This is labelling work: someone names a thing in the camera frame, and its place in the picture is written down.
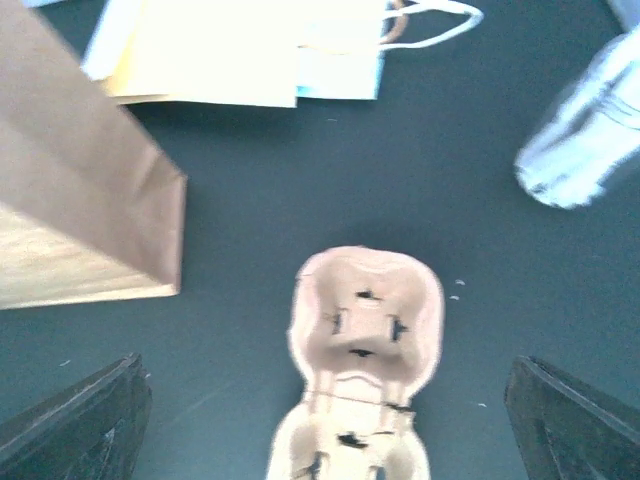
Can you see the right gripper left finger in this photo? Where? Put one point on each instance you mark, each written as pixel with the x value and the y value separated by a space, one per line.
pixel 91 430

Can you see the brown pulp cup carrier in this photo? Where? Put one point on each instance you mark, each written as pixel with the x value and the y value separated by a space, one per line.
pixel 366 336

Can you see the flat white paper bag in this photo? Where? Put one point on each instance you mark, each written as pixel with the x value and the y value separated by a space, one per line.
pixel 111 35

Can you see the flat blue paper bag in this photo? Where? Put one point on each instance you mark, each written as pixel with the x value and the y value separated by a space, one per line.
pixel 343 43

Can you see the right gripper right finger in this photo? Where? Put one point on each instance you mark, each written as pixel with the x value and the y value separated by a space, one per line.
pixel 567 429

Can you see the glass with white stirrers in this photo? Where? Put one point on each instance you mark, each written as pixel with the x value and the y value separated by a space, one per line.
pixel 590 135

